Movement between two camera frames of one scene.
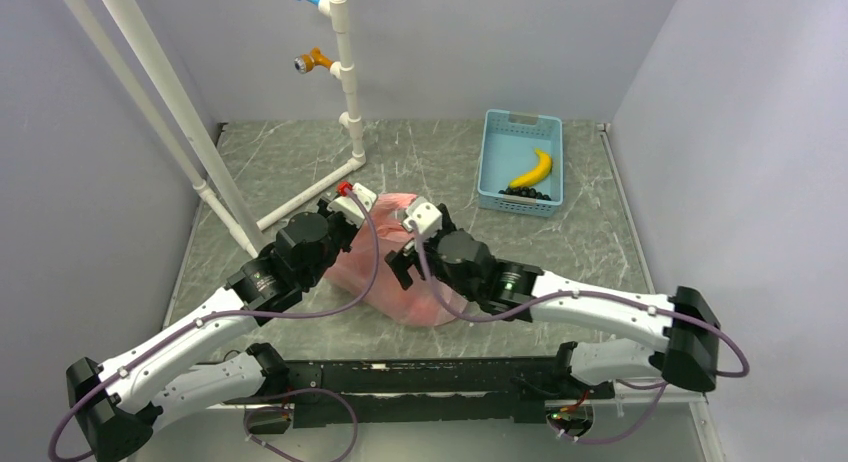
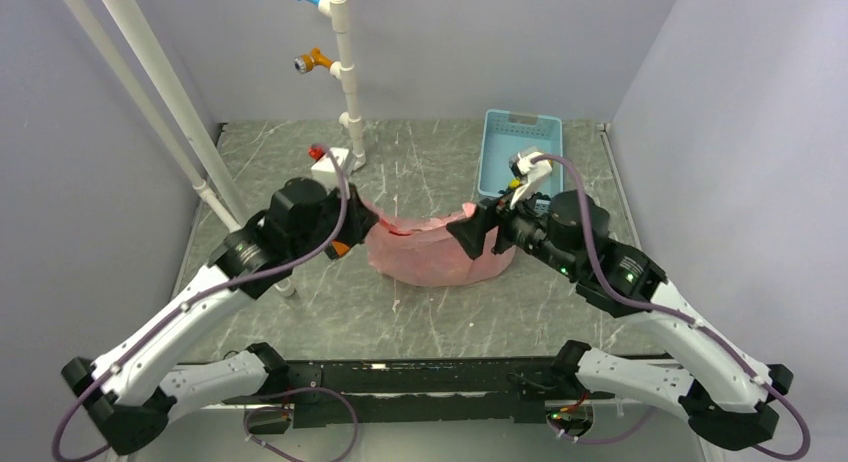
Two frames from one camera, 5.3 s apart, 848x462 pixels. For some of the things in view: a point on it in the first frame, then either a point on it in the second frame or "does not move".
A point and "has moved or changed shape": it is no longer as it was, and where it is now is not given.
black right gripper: x=401 y=261 → x=470 y=230
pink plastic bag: x=391 y=293 has moved or changed shape
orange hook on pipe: x=306 y=63 does not move
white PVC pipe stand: x=335 y=4 does not move
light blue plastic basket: x=509 y=141 does not move
